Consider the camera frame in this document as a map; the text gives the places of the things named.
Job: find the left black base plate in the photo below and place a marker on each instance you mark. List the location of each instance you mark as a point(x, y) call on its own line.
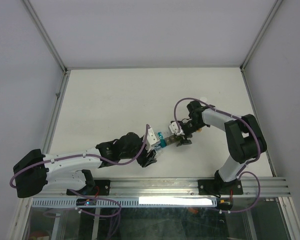
point(101, 187)

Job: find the clear pill bottle with capsules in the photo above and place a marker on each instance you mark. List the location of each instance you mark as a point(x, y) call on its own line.
point(158, 150)

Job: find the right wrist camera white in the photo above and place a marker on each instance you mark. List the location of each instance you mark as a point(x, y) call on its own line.
point(175, 129)

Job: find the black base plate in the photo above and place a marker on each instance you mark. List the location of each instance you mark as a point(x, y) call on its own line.
point(101, 187)
point(215, 188)

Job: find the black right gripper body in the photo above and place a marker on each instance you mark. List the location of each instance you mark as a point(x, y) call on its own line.
point(190, 127)

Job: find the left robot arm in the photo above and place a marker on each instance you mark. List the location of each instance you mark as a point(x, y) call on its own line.
point(37, 172)

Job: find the aluminium frame post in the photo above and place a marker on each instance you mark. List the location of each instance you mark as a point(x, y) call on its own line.
point(262, 31)
point(44, 34)

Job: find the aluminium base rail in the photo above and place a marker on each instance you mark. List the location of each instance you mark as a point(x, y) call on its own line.
point(249, 187)

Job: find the grey slotted cable duct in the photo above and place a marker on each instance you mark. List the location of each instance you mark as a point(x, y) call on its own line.
point(132, 202)

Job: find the multicolour weekly pill organizer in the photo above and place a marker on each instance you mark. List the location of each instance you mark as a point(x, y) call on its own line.
point(166, 139)

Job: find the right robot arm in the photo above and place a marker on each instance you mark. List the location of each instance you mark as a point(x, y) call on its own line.
point(245, 142)

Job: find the right aluminium frame post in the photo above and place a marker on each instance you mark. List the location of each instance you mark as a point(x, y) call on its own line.
point(262, 31)

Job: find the left aluminium frame post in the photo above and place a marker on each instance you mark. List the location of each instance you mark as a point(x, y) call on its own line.
point(44, 34)

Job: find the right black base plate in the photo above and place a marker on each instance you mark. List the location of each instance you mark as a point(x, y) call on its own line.
point(215, 188)

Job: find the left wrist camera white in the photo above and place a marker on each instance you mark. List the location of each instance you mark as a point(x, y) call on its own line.
point(152, 138)

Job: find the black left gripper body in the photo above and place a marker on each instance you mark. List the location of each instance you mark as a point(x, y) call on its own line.
point(142, 154)

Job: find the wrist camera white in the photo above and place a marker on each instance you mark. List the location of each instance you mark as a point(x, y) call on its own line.
point(152, 138)
point(175, 129)

